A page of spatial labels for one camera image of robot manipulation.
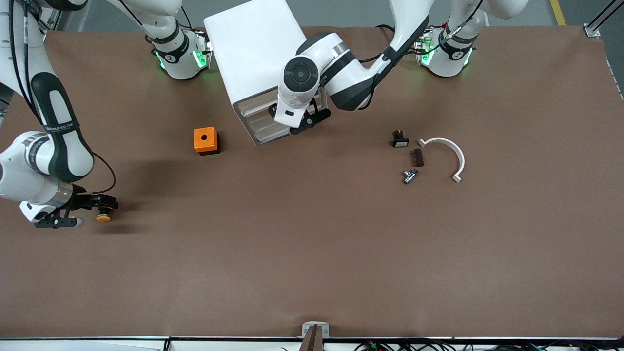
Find white drawer cabinet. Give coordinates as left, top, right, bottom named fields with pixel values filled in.
left=203, top=0, right=328, bottom=147

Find orange button box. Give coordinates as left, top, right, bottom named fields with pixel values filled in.
left=194, top=127, right=220, bottom=156

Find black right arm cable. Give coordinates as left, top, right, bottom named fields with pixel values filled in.
left=7, top=0, right=117, bottom=195

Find white curved bracket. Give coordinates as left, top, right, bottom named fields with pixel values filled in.
left=418, top=137, right=466, bottom=183

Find aluminium frame profile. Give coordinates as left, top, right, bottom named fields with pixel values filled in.
left=584, top=0, right=624, bottom=38
left=37, top=0, right=88, bottom=32

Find grey metal mount bracket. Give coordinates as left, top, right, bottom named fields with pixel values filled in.
left=302, top=321, right=331, bottom=338

